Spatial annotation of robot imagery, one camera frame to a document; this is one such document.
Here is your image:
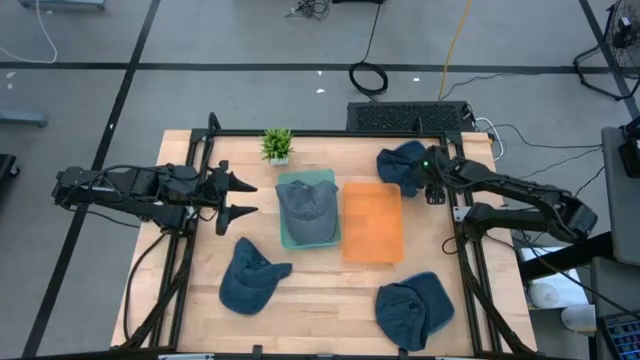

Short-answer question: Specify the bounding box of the black desk device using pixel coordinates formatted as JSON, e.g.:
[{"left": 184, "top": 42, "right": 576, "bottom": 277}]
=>
[{"left": 618, "top": 116, "right": 640, "bottom": 180}]

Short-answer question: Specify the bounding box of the grey cart base leg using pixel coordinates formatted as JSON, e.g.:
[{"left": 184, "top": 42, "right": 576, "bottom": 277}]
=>
[
  {"left": 0, "top": 110, "right": 49, "bottom": 128},
  {"left": 18, "top": 0, "right": 107, "bottom": 11}
]

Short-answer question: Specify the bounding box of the teal translucent plastic bin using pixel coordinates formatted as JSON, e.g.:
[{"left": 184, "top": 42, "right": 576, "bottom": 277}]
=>
[{"left": 276, "top": 168, "right": 344, "bottom": 251}]

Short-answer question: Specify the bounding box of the green plant in white pot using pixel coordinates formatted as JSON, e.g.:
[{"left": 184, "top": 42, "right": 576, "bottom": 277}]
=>
[{"left": 259, "top": 127, "right": 295, "bottom": 167}]

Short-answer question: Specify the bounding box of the grey baseball cap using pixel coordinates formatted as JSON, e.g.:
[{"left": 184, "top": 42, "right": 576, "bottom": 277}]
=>
[{"left": 274, "top": 179, "right": 340, "bottom": 246}]

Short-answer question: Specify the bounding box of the black aluminium table frame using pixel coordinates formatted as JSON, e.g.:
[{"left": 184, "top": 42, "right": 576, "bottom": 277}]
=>
[{"left": 118, "top": 111, "right": 539, "bottom": 359}]

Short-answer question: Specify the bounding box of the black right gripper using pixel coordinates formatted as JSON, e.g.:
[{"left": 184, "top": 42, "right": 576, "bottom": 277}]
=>
[{"left": 412, "top": 145, "right": 454, "bottom": 206}]

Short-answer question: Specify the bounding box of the black cable bundle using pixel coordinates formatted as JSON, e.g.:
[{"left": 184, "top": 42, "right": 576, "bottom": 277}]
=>
[{"left": 284, "top": 0, "right": 332, "bottom": 21}]

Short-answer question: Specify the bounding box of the yellow extension cable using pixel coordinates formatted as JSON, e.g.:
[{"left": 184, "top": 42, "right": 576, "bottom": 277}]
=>
[{"left": 437, "top": 0, "right": 474, "bottom": 101}]

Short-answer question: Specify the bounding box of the orange translucent plastic bin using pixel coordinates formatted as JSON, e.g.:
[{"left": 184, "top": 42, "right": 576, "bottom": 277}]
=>
[{"left": 341, "top": 181, "right": 405, "bottom": 265}]

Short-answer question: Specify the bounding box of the coiled black cable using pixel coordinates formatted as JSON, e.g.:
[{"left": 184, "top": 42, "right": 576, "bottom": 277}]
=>
[{"left": 348, "top": 2, "right": 390, "bottom": 97}]

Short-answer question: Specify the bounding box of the black floor fan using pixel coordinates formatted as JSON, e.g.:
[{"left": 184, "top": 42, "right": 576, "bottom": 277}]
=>
[{"left": 572, "top": 0, "right": 640, "bottom": 102}]

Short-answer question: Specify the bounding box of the black perforated computer case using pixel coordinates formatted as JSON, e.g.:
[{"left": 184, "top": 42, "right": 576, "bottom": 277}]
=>
[{"left": 346, "top": 100, "right": 475, "bottom": 134}]

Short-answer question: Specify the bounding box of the white cylindrical roll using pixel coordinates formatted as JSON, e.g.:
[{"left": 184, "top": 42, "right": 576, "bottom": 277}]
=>
[{"left": 528, "top": 281, "right": 561, "bottom": 310}]

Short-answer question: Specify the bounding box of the blue denim baseball cap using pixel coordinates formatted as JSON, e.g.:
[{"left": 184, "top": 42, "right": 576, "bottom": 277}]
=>
[
  {"left": 375, "top": 139, "right": 431, "bottom": 199},
  {"left": 218, "top": 236, "right": 294, "bottom": 316},
  {"left": 374, "top": 282, "right": 432, "bottom": 353},
  {"left": 399, "top": 271, "right": 456, "bottom": 335}
]

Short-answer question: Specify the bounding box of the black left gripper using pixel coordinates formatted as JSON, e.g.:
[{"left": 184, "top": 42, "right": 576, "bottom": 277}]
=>
[{"left": 199, "top": 159, "right": 260, "bottom": 236}]

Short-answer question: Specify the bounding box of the black cart base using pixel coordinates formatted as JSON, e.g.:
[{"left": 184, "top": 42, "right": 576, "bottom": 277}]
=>
[{"left": 0, "top": 153, "right": 21, "bottom": 180}]

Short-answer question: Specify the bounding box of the grey desk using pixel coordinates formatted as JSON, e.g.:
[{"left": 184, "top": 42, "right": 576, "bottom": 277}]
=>
[{"left": 599, "top": 124, "right": 640, "bottom": 267}]

